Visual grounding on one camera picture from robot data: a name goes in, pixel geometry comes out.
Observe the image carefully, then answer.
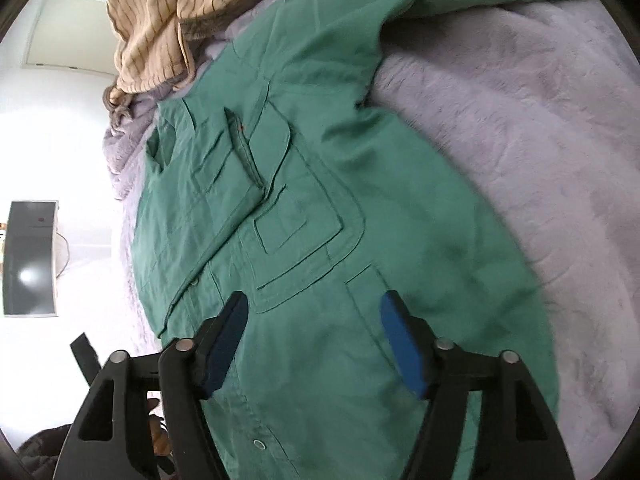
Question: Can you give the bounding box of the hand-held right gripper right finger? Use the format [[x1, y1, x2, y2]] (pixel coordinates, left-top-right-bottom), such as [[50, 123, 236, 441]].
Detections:
[[379, 289, 576, 480]]

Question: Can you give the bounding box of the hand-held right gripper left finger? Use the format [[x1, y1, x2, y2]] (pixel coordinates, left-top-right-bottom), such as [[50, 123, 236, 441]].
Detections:
[[52, 290, 251, 480]]

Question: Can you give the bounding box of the green shirt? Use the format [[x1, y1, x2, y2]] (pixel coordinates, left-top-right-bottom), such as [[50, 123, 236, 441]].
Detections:
[[132, 0, 593, 480]]

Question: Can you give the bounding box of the dark cloth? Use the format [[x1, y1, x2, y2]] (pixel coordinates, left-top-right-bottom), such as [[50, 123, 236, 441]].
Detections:
[[17, 422, 76, 480]]

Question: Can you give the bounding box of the grey monitor screen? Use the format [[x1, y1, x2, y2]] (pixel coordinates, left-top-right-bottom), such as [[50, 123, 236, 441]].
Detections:
[[2, 200, 60, 317]]

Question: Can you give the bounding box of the grey fuzzy blanket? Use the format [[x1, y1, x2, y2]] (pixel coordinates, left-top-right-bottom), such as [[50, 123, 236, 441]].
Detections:
[[102, 0, 640, 480]]

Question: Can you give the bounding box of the black strap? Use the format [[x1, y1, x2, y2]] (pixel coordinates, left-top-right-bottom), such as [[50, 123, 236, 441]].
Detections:
[[70, 332, 103, 386]]

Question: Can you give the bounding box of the white cable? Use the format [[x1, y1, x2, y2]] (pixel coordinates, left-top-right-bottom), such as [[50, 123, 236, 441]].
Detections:
[[55, 232, 71, 278]]

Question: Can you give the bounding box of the white wall panel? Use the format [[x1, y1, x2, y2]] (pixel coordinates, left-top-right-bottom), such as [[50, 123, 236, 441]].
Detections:
[[22, 0, 118, 76]]

